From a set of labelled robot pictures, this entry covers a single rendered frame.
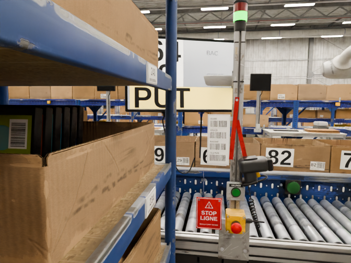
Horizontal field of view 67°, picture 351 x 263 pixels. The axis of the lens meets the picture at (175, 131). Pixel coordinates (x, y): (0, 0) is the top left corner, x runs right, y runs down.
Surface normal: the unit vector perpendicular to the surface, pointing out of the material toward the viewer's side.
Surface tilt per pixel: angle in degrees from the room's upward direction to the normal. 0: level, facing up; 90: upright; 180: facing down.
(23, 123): 82
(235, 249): 90
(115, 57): 90
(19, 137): 82
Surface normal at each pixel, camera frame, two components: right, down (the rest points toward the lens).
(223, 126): -0.15, 0.10
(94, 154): 0.99, 0.03
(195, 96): 0.20, 0.04
